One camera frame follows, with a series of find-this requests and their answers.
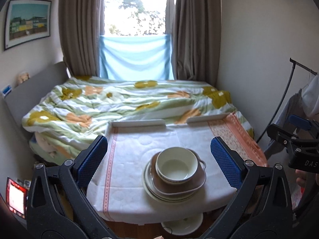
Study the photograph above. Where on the white ribbed bowl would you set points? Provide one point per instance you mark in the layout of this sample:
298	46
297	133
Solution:
176	165

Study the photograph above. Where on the brown left curtain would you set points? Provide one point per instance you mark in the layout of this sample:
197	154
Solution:
80	28

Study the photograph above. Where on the grey bed headboard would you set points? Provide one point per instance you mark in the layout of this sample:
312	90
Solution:
28	94

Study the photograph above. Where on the black clothes rack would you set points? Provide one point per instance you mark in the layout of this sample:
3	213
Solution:
262	140

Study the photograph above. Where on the brown right curtain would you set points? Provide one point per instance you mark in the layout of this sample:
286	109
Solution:
196	40

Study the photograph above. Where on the floral green orange duvet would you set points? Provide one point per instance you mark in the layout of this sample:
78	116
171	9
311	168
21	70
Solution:
73	114

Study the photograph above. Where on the red patterned cloth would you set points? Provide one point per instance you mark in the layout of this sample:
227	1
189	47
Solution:
296	196

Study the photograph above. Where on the white tray right rail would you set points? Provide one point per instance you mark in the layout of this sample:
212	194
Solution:
207	118

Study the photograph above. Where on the pink scalloped dish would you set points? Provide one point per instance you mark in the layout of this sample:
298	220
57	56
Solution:
197	181

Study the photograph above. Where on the grey hanging clothing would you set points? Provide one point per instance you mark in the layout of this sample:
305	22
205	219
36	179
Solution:
303	104

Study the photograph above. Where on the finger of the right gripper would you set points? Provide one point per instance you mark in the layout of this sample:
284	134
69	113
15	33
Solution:
301	121
281	139

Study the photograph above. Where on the white floral tablecloth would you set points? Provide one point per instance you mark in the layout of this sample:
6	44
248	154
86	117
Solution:
116	191

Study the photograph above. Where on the light blue window cloth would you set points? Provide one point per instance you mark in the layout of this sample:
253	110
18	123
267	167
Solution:
135	58

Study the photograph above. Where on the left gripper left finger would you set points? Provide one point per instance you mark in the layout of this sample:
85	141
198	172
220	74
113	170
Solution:
57	206

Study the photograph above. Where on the person's right hand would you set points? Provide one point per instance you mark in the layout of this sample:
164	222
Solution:
301	177

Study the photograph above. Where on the red glowing device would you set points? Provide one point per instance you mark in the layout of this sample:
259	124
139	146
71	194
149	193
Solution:
16	198

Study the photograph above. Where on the white tray left rail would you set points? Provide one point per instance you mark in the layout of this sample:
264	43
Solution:
139	123

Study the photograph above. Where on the blue white small box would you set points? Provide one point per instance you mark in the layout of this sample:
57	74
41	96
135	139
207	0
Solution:
6	90

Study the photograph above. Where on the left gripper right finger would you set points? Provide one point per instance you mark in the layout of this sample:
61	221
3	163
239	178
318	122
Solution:
261	206

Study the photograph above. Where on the brown curtain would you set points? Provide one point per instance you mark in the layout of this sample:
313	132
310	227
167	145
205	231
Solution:
196	40
80	28

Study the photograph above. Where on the white plate yellow duck print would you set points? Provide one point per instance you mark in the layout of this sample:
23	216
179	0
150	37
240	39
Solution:
149	187

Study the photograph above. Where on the white tray rail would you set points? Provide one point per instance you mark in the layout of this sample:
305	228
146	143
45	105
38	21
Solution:
139	123
207	118

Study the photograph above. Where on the framed town picture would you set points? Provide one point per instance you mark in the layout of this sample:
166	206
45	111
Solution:
26	20

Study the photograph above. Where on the small plush toy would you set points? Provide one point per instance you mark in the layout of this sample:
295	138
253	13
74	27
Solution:
22	77

